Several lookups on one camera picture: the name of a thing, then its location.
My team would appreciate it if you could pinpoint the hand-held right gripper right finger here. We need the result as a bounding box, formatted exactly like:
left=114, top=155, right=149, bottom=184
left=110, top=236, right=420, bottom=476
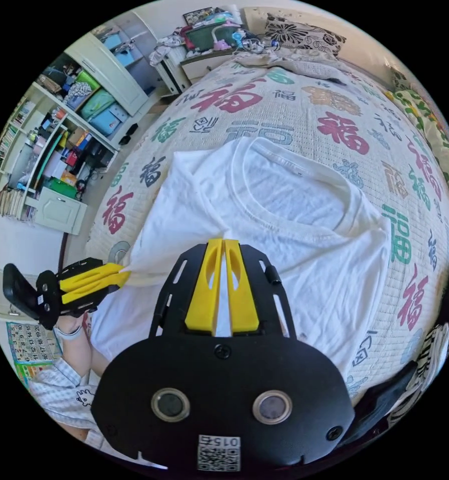
left=223, top=238, right=260, bottom=334

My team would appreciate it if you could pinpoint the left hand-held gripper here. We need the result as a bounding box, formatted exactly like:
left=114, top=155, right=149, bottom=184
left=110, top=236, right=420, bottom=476
left=36, top=257, right=131, bottom=331

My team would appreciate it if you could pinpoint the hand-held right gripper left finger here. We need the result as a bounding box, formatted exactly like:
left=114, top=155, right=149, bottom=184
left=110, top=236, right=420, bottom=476
left=184, top=238, right=223, bottom=337

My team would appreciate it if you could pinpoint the white short sleeve shirt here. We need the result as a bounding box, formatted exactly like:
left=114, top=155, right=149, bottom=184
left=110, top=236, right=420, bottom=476
left=90, top=136, right=394, bottom=376

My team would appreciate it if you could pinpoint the person's left forearm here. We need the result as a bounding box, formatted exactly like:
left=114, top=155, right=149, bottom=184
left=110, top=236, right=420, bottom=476
left=53, top=324, right=112, bottom=377

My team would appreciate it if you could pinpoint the person's left hand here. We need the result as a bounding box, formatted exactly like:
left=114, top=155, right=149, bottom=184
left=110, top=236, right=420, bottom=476
left=58, top=312, right=84, bottom=334

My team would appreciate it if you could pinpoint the white cluttered shelf unit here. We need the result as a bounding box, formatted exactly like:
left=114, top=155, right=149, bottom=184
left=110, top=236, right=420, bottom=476
left=0, top=26, right=152, bottom=236

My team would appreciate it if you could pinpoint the bed with printed quilt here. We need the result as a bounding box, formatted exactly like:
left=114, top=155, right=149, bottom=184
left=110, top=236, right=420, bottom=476
left=84, top=56, right=449, bottom=401

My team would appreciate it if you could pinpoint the white bedside cabinet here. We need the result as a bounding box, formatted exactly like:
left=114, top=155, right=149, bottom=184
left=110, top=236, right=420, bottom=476
left=148, top=9, right=271, bottom=97

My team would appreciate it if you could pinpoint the beige blanket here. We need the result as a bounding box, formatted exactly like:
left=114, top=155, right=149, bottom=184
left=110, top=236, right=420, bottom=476
left=233, top=50, right=364, bottom=82

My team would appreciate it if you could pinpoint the green leaf print quilt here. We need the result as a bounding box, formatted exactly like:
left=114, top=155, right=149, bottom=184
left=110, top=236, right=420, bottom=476
left=384, top=67, right=449, bottom=226

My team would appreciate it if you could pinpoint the black floral pillow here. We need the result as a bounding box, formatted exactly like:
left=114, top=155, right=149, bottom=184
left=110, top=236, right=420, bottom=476
left=263, top=13, right=348, bottom=58

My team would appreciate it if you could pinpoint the wall calendar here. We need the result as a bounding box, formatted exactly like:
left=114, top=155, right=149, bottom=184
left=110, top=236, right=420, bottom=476
left=5, top=320, right=63, bottom=380

